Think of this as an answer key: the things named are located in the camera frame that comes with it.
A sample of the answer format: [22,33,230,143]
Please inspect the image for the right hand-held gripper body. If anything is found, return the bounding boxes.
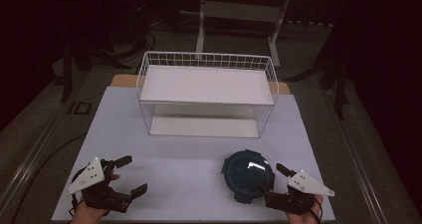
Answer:
[264,170,335,216]

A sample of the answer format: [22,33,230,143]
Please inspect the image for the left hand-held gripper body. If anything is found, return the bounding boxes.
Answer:
[63,157,133,214]

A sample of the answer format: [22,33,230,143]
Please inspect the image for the dark teal round lidded container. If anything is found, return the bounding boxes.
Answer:
[221,148,276,205]

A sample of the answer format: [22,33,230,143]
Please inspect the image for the person's right hand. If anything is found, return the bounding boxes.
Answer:
[286,193,324,224]

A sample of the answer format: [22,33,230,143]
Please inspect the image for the person's left hand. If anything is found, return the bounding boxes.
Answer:
[69,173,121,224]

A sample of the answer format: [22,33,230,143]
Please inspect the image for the black floor socket box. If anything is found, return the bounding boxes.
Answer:
[67,101,93,116]

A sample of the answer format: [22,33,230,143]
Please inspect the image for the black metal stand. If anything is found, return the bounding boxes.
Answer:
[60,39,93,103]
[287,16,351,120]

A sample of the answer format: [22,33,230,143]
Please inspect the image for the right hand-held gripper cable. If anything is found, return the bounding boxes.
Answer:
[308,197,324,224]

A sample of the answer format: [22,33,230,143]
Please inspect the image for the hand-held gripper cable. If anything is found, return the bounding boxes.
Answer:
[308,197,324,224]
[68,166,88,218]

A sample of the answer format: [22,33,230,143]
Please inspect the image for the left hand-held gripper cable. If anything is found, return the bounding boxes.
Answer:
[68,166,88,218]

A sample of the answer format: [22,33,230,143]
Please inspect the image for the black floor cable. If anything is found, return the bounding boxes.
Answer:
[9,131,88,224]

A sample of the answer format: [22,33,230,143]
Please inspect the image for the metal floor rail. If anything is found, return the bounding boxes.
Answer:
[319,86,387,224]
[0,91,73,215]

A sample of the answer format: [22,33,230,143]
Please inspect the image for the white wire two-tier shelf rack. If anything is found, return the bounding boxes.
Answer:
[135,50,280,139]

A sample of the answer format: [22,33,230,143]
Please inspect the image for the black cable bundle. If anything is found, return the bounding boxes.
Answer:
[108,24,157,73]

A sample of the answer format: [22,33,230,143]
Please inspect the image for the white metal desk frame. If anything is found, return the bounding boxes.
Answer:
[194,0,294,69]

